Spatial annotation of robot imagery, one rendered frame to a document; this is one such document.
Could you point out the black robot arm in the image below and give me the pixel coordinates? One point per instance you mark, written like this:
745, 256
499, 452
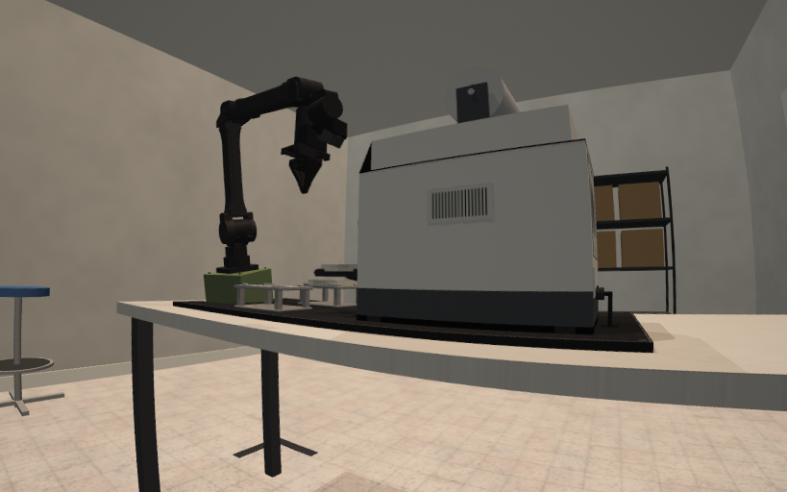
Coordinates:
320, 108

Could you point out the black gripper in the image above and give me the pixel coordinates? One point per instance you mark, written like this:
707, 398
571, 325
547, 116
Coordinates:
306, 164

